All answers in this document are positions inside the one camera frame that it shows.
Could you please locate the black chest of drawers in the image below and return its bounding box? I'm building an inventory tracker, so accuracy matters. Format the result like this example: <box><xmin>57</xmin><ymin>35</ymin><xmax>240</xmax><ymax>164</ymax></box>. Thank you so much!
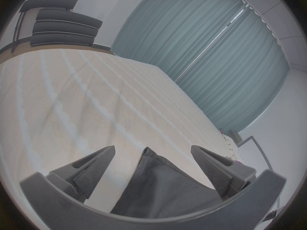
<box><xmin>11</xmin><ymin>0</ymin><xmax>103</xmax><ymax>54</ymax></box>

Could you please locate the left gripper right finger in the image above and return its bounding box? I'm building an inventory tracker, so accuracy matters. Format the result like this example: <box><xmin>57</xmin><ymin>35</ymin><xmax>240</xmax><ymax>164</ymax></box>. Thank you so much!
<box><xmin>191</xmin><ymin>145</ymin><xmax>257</xmax><ymax>202</ymax></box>

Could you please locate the black T-shirt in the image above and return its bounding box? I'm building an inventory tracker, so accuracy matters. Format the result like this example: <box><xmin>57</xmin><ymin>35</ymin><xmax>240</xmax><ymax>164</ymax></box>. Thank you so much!
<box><xmin>110</xmin><ymin>147</ymin><xmax>222</xmax><ymax>219</ymax></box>

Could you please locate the grey bedside table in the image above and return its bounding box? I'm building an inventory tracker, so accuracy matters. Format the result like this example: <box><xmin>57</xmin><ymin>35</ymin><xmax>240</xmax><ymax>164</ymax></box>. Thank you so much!
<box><xmin>219</xmin><ymin>128</ymin><xmax>240</xmax><ymax>143</ymax></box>

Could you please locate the blue-green curtain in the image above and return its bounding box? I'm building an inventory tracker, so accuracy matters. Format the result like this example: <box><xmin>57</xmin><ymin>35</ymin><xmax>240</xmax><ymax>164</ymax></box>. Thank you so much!
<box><xmin>175</xmin><ymin>7</ymin><xmax>292</xmax><ymax>132</ymax></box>
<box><xmin>111</xmin><ymin>0</ymin><xmax>247</xmax><ymax>81</ymax></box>

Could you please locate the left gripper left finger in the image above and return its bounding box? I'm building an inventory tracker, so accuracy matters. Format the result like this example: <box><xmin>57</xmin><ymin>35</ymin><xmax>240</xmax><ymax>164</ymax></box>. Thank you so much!
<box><xmin>47</xmin><ymin>145</ymin><xmax>116</xmax><ymax>203</ymax></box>

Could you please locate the white printed pillow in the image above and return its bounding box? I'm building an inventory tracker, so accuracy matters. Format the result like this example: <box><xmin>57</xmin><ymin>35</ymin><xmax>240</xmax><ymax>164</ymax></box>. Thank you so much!
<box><xmin>223</xmin><ymin>134</ymin><xmax>243</xmax><ymax>165</ymax></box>

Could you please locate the bed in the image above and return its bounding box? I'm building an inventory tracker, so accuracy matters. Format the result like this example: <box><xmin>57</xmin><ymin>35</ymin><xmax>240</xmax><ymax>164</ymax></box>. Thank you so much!
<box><xmin>0</xmin><ymin>49</ymin><xmax>274</xmax><ymax>215</ymax></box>

